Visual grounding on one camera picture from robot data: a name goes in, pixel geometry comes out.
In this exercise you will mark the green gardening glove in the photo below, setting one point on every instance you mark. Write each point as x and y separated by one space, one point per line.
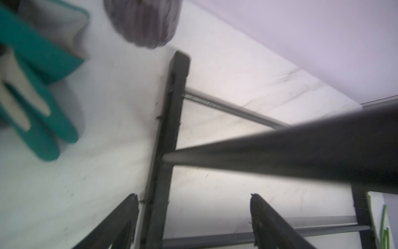
38 49

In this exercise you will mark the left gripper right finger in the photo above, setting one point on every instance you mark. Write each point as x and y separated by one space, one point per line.
271 231

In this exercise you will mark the white tulip upper right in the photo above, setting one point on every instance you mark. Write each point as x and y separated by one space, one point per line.
380 222

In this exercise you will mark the purple ribbed vase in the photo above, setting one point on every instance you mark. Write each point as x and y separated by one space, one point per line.
149 24

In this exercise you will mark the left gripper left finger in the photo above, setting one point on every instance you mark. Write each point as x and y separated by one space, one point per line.
117 230

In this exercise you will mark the black clothes rack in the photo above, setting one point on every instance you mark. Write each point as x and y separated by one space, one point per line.
359 148

